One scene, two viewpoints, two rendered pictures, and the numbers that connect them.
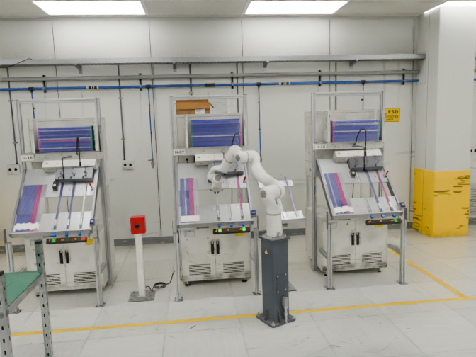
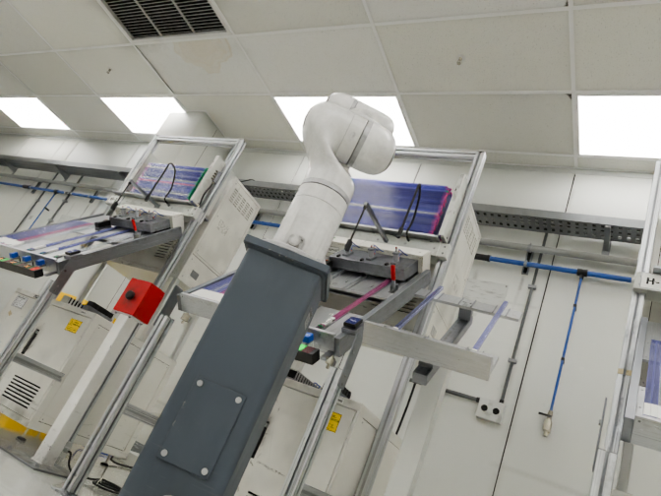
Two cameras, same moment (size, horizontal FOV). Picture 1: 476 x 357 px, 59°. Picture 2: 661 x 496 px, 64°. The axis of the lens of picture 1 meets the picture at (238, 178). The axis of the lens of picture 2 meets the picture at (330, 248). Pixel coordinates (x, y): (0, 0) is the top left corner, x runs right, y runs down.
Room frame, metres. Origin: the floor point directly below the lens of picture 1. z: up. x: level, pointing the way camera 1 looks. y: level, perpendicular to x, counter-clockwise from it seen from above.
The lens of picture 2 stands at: (2.50, -1.03, 0.32)
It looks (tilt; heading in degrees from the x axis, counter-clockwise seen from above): 23 degrees up; 40
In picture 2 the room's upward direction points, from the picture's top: 24 degrees clockwise
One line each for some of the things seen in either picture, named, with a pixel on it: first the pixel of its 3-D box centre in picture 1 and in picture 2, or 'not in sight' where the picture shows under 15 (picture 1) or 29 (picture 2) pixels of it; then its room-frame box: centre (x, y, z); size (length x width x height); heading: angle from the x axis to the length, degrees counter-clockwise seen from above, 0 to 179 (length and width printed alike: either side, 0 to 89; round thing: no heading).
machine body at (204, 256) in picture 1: (213, 246); (283, 476); (4.37, 0.28, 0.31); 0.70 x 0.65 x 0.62; 96
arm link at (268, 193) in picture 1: (270, 200); (330, 152); (3.27, -0.26, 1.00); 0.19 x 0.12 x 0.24; 134
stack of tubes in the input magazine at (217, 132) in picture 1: (215, 132); (391, 211); (4.26, 0.21, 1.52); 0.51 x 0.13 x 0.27; 96
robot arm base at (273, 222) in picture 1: (273, 225); (307, 231); (3.29, -0.28, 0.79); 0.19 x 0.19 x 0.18
